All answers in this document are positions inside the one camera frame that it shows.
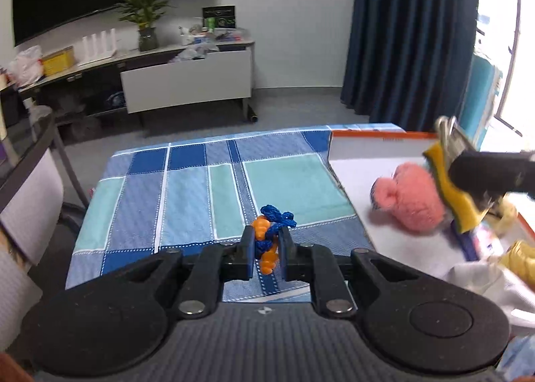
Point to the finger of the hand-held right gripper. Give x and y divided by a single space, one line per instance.
489 175
453 135

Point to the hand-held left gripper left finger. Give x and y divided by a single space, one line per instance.
246 258

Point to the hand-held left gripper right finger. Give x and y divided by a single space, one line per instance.
286 258

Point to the yellow wavy sponge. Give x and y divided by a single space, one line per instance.
438 167

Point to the pale yellow mesh bath pouf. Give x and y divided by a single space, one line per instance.
503 215

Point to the pink plush ball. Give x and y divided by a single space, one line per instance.
409 198

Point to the yellow striped knit hat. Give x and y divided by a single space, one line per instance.
518 258

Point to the white orange-rimmed tray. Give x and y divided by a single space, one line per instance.
368 160

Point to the white face mask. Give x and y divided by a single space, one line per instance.
480 281

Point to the blue plaid blanket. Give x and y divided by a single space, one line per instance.
188 185

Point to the dark blue curtain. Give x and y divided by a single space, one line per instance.
409 31

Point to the black roll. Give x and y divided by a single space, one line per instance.
252 113

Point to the grey TV stand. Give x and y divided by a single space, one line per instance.
188 81

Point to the pile of clear plastic packets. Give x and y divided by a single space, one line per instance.
196 52

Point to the clear plastic box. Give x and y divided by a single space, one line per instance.
229 35

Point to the dark round side table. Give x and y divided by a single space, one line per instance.
29 181

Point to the black green box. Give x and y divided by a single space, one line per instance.
219 16

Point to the white router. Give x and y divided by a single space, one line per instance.
98 50

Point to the potted plant in glass vase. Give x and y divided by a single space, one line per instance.
145 10

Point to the yellow box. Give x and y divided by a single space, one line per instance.
58 61

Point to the white plastic bag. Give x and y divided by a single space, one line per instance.
26 66

